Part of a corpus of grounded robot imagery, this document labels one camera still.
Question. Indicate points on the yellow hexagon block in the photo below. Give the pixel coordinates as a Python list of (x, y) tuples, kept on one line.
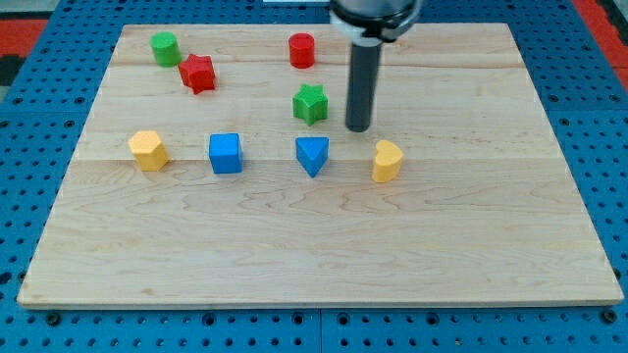
[(149, 150)]

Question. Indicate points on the blue triangle block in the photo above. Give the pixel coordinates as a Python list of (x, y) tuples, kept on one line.
[(312, 153)]

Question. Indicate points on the green cylinder block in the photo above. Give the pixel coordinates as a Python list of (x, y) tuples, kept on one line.
[(165, 49)]

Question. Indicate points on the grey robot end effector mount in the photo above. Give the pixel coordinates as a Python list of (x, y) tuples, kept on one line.
[(374, 21)]

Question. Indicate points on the blue cube block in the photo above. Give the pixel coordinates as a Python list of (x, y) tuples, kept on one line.
[(225, 153)]

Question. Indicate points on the light wooden board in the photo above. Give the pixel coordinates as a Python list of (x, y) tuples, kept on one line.
[(483, 213)]

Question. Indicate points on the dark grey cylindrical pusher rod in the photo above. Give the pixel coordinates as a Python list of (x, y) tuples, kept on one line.
[(361, 86)]

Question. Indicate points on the yellow heart block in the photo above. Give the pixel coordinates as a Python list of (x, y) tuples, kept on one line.
[(387, 161)]

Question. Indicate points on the green star block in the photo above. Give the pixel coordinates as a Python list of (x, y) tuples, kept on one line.
[(310, 104)]

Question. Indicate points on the red star block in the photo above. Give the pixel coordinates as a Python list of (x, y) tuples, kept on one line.
[(197, 73)]

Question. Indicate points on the red cylinder block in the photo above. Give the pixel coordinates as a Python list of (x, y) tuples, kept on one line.
[(301, 50)]

